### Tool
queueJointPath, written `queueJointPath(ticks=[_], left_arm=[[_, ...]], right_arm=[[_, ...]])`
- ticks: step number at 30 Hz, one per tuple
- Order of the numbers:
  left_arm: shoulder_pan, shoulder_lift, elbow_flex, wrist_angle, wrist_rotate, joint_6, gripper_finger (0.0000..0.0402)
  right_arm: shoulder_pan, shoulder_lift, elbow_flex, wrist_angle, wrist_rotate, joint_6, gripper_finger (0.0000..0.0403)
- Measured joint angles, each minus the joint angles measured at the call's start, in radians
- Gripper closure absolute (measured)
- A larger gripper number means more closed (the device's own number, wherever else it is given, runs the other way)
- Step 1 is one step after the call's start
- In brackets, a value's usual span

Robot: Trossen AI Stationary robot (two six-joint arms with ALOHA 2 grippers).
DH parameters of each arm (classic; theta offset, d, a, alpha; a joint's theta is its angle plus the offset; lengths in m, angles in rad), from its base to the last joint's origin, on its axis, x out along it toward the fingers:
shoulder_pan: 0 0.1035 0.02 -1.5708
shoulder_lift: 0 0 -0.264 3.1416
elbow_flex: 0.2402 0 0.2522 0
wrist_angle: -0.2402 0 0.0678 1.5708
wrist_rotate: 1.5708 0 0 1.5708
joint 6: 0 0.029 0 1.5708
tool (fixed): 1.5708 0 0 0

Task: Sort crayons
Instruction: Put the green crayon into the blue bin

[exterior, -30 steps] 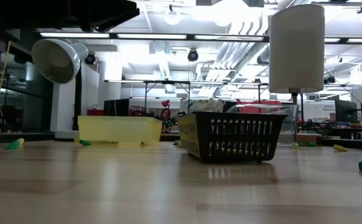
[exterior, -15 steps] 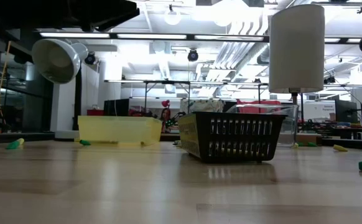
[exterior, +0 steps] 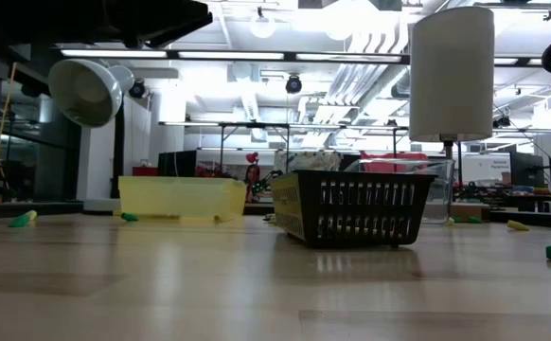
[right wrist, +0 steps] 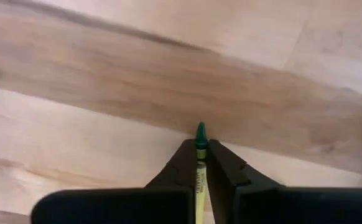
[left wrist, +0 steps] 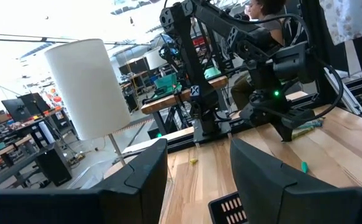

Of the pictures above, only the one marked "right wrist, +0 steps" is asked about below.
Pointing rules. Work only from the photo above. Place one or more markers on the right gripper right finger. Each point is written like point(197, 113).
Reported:
point(277, 207)

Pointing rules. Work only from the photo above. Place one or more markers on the green-tipped yellow-wrapped crayon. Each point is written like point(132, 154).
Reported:
point(201, 137)

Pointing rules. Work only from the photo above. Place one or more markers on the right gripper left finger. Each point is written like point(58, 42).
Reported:
point(137, 207)

